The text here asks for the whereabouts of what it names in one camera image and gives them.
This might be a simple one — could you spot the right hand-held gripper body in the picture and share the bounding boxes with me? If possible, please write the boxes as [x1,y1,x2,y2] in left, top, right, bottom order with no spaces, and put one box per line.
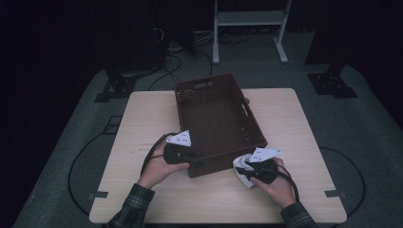
[246,146,282,185]

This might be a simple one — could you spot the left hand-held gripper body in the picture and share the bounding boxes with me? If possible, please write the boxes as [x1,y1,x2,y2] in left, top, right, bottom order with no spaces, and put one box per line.
[163,129,194,165]

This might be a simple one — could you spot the brown woven basket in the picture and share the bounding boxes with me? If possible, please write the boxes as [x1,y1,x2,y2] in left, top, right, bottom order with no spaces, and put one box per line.
[174,73,268,179]

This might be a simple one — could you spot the person's right hand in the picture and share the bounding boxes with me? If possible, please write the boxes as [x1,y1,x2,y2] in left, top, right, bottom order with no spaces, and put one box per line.
[250,157,297,209]

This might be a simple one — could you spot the person's left hand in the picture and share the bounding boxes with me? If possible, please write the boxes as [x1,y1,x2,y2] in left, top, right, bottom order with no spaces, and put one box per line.
[136,139,191,190]

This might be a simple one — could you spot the grey tape strip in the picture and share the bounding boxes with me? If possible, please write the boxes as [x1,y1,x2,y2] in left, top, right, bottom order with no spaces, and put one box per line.
[87,190,109,200]
[324,189,347,199]

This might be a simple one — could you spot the black stand base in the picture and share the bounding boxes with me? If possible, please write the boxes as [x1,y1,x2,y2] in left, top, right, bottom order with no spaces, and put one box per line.
[307,63,359,99]
[93,67,165,104]

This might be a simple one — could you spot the white metal stand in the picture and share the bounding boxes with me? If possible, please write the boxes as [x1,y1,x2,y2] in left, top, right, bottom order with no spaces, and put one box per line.
[212,0,293,66]

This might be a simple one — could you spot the left hand-held gripper cable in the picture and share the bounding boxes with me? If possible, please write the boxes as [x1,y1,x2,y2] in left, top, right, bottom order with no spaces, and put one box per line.
[140,131,179,175]

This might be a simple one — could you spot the hand-held gripper cable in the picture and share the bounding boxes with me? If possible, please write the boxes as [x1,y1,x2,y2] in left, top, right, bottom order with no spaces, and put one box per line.
[140,131,179,175]
[275,162,300,203]

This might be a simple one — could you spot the right hand-held gripper cable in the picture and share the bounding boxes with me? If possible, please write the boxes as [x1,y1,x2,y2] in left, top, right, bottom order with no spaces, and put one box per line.
[275,162,300,203]

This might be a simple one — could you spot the black floor cables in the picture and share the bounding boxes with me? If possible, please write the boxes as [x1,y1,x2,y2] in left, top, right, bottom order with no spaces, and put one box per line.
[146,29,251,91]

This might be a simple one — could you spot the black floor ring cable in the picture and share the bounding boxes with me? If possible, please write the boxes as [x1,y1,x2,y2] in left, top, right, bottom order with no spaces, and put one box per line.
[67,115,125,217]
[317,145,367,218]

